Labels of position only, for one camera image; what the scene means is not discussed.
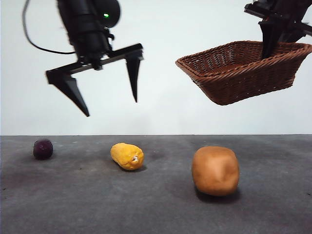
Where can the purple eggplant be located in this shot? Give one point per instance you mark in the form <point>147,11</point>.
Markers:
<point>43,149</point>

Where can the brown potato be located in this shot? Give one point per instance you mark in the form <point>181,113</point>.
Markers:
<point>215,170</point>

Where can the brown wicker basket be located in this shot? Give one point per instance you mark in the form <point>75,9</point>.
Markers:
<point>243,80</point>

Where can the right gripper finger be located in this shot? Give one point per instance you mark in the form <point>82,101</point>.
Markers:
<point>268,36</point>
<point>291,34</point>

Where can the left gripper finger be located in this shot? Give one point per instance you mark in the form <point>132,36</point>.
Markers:
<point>133,73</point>
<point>70,90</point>

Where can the yellow corn cob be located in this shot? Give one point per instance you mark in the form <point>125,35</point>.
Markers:
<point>125,156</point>

